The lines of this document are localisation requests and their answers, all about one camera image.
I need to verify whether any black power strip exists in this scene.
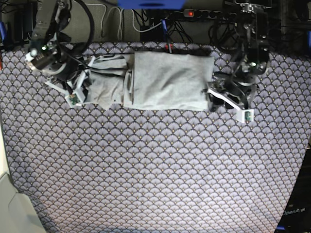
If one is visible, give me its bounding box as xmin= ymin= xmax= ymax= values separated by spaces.
xmin=183 ymin=9 xmax=237 ymax=20

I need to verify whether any white cable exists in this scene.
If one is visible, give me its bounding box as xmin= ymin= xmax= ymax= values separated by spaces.
xmin=85 ymin=2 xmax=163 ymax=39

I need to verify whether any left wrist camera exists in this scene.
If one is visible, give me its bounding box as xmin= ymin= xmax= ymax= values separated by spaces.
xmin=221 ymin=94 xmax=255 ymax=123

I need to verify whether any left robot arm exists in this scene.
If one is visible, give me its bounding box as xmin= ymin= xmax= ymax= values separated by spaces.
xmin=202 ymin=0 xmax=271 ymax=112

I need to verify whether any black power adapter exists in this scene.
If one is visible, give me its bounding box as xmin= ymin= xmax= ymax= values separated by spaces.
xmin=14 ymin=1 xmax=37 ymax=42

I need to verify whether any light grey T-shirt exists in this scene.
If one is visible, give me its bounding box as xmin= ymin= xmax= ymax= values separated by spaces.
xmin=86 ymin=51 xmax=215 ymax=111

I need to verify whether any fan-patterned table cloth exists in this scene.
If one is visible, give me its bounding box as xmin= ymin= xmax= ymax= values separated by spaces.
xmin=0 ymin=50 xmax=311 ymax=233

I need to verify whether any red black table clamp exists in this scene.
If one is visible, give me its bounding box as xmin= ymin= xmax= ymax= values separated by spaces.
xmin=165 ymin=43 xmax=173 ymax=53

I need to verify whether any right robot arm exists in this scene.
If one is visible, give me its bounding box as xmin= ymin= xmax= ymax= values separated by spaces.
xmin=25 ymin=0 xmax=95 ymax=107

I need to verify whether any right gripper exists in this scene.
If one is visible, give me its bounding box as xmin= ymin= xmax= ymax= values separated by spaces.
xmin=25 ymin=47 xmax=102 ymax=102

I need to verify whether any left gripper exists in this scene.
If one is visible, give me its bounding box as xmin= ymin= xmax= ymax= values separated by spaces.
xmin=201 ymin=72 xmax=258 ymax=112

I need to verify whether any blue box overhead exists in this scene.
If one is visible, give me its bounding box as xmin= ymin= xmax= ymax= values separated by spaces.
xmin=118 ymin=0 xmax=186 ymax=9

